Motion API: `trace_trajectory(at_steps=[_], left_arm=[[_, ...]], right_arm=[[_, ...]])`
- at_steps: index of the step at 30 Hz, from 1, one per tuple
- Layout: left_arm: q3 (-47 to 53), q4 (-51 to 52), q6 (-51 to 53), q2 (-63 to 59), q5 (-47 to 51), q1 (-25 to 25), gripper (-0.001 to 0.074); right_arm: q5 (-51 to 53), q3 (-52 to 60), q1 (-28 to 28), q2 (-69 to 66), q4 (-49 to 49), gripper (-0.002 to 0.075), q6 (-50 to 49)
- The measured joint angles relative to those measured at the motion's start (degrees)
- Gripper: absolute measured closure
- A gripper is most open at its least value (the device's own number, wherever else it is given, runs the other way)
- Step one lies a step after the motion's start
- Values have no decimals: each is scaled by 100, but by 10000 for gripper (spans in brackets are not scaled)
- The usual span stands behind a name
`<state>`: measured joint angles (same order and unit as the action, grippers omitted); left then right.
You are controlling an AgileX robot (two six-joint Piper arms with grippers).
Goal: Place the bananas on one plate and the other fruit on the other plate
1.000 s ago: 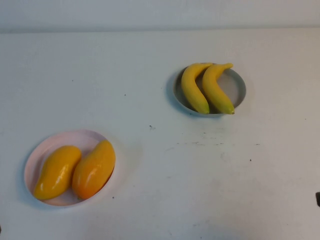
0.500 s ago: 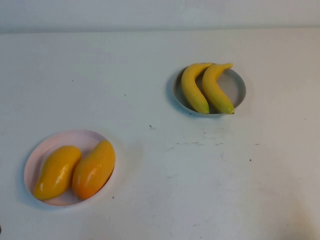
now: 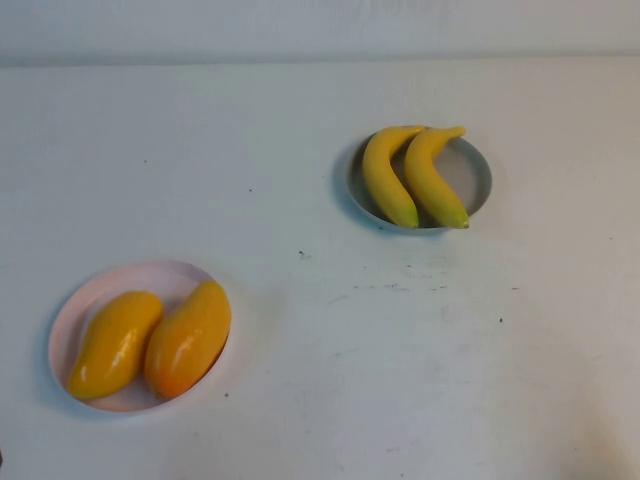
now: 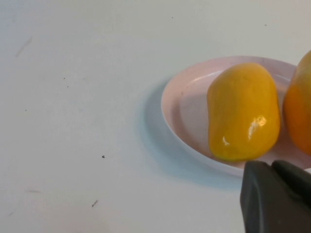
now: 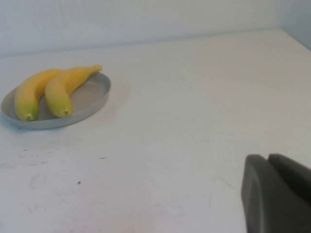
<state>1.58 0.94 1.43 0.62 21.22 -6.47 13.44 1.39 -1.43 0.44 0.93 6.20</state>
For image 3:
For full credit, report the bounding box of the grey round plate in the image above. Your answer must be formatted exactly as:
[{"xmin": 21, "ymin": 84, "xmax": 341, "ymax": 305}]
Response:
[{"xmin": 344, "ymin": 124, "xmax": 494, "ymax": 235}]

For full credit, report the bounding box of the small yellow mango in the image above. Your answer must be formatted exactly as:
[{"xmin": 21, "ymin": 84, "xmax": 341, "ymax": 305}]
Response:
[{"xmin": 67, "ymin": 290, "xmax": 165, "ymax": 400}]

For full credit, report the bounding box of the slim banana with green end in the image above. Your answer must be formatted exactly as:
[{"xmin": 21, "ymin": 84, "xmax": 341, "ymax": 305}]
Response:
[{"xmin": 362, "ymin": 124, "xmax": 427, "ymax": 230}]

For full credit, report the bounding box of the thick banana with dark tip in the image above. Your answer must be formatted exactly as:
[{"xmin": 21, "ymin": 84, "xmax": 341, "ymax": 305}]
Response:
[{"xmin": 403, "ymin": 125, "xmax": 471, "ymax": 230}]

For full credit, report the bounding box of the large mango with orange blush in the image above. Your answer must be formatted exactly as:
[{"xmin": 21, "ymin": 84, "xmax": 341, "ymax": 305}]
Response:
[{"xmin": 143, "ymin": 279, "xmax": 233, "ymax": 399}]

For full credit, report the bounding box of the pink round plate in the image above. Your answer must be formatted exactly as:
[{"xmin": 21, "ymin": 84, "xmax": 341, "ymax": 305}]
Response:
[{"xmin": 48, "ymin": 258, "xmax": 234, "ymax": 416}]

